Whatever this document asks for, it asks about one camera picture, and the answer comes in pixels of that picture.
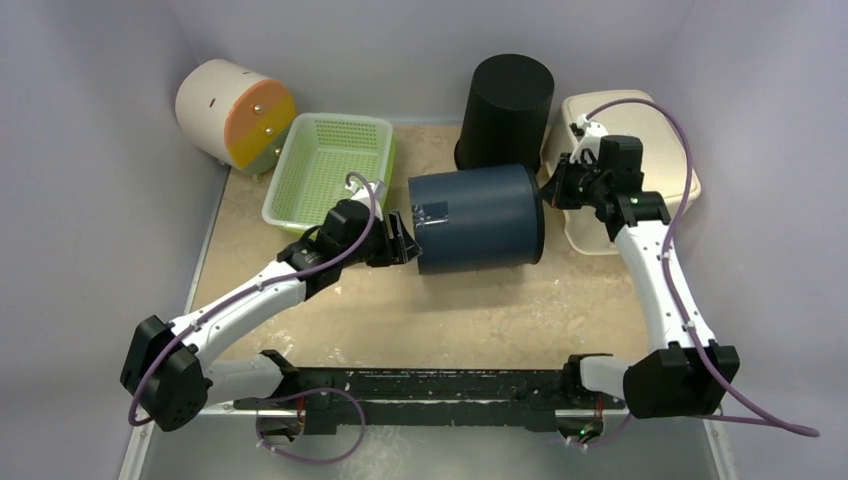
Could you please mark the large black plastic bin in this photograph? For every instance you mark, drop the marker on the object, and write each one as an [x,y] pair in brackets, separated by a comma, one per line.
[506,113]

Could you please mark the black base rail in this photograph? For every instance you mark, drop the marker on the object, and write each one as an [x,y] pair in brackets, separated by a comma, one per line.
[537,400]

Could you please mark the green and white tray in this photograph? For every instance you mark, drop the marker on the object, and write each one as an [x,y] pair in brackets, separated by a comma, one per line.
[320,150]

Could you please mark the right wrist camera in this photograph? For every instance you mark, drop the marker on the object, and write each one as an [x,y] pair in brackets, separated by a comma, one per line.
[589,134]

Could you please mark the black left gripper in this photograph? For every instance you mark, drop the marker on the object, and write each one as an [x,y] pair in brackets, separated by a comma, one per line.
[402,249]

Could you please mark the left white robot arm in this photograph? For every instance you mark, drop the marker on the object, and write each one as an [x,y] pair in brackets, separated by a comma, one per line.
[173,369]

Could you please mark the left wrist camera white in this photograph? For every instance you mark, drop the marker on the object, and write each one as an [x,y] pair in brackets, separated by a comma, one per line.
[375,192]

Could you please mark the aluminium frame rail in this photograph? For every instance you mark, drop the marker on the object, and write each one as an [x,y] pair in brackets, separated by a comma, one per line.
[713,421]

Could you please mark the white drum with coloured drawers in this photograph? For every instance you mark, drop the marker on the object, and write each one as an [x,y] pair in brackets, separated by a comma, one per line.
[236,115]

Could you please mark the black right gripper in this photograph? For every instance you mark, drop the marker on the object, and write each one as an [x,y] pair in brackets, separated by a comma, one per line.
[565,183]

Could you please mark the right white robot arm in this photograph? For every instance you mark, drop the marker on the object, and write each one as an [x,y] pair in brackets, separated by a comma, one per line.
[686,370]

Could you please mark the dark blue bin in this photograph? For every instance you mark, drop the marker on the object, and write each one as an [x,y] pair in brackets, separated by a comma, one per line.
[477,219]

